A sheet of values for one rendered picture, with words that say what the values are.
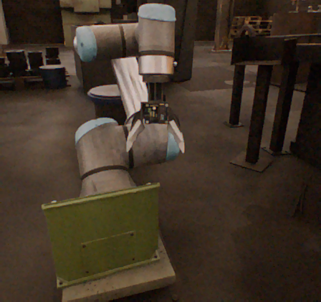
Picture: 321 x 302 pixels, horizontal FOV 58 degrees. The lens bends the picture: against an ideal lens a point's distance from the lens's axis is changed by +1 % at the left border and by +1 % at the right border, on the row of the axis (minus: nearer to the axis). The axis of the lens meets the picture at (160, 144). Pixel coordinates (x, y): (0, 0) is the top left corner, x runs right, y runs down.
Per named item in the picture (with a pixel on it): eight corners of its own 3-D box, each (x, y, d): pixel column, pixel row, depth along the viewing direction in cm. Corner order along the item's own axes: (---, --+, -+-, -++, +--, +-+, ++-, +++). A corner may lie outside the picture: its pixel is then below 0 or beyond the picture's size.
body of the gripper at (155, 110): (139, 125, 70) (139, 74, 69) (142, 123, 79) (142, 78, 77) (170, 126, 70) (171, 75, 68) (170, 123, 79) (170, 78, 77)
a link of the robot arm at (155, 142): (133, 177, 99) (98, 51, 143) (180, 168, 104) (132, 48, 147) (134, 151, 87) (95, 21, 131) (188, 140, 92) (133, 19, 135)
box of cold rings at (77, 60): (149, 79, 422) (148, 20, 390) (170, 92, 351) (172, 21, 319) (77, 85, 389) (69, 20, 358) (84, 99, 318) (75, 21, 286)
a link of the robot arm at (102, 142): (82, 186, 97) (75, 140, 104) (132, 176, 102) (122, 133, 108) (78, 171, 84) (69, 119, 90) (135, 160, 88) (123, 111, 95)
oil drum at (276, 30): (289, 75, 451) (300, 11, 416) (318, 82, 399) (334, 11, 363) (255, 77, 436) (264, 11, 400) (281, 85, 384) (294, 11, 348)
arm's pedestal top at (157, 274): (64, 312, 79) (61, 302, 77) (65, 234, 107) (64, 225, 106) (175, 285, 87) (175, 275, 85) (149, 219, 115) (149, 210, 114)
